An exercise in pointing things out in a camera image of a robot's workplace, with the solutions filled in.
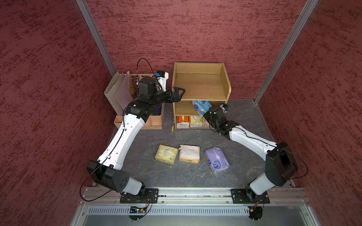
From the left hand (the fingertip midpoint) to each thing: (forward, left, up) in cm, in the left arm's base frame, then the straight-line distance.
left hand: (177, 93), depth 69 cm
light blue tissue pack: (+8, -15, -19) cm, 26 cm away
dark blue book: (+19, +18, -36) cm, 44 cm away
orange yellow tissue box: (-17, -7, -34) cm, 39 cm away
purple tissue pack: (-21, -23, -33) cm, 46 cm away
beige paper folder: (+12, +42, -9) cm, 44 cm away
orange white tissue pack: (+4, -2, -30) cm, 30 cm away
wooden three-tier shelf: (+16, -17, -7) cm, 24 cm away
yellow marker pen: (+4, +5, -38) cm, 38 cm away
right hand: (+3, -16, -21) cm, 27 cm away
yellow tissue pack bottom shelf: (+5, -12, -32) cm, 34 cm away
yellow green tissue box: (-18, +7, -33) cm, 39 cm away
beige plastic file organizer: (+7, +19, -35) cm, 41 cm away
